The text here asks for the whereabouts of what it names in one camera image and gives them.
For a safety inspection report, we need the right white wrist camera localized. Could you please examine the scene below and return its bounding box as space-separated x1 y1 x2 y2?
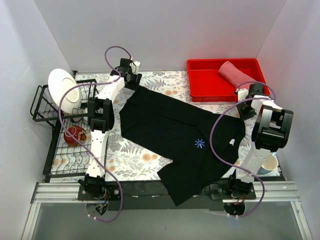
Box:
237 88 249 103

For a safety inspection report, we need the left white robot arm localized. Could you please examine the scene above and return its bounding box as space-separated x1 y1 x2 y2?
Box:
79 58 142 200

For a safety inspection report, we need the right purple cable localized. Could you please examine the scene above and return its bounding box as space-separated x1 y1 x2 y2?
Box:
209 81 277 218

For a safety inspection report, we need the black t shirt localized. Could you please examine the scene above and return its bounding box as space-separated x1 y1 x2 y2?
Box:
120 86 246 205

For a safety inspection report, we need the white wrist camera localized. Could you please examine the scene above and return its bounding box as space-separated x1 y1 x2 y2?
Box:
237 88 249 103
130 61 141 75

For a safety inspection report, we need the blue ceramic mug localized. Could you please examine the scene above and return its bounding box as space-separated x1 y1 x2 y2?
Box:
257 154 279 175

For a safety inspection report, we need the red floral bowl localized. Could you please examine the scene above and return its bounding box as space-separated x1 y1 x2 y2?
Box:
63 125 87 148

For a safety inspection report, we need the black wire dish rack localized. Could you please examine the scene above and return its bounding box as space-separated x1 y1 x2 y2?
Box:
30 85 99 179

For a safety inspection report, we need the red plastic bin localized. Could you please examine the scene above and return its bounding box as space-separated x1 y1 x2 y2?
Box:
186 58 266 102

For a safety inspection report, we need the white patterned cup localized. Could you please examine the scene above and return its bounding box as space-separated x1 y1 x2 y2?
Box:
82 113 89 125

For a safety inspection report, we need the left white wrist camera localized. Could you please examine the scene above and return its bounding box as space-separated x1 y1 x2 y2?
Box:
130 61 141 75

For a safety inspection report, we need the white ceramic plate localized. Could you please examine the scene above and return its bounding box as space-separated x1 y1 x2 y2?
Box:
48 68 82 114

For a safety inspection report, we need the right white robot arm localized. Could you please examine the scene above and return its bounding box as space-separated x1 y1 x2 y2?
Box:
226 81 294 199

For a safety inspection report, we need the floral table mat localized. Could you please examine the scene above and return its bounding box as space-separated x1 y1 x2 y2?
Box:
51 71 257 182

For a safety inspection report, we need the rolled pink t shirt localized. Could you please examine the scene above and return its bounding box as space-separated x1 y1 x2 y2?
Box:
218 61 256 90

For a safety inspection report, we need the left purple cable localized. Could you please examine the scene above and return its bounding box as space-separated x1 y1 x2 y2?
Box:
57 46 133 223

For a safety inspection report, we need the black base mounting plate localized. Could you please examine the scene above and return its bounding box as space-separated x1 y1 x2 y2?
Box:
77 178 261 213

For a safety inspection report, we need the aluminium frame rail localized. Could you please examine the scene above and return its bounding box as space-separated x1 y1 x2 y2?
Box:
31 182 88 204

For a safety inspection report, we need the purple cable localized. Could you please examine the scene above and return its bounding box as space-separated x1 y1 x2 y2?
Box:
57 46 133 223
209 81 277 218

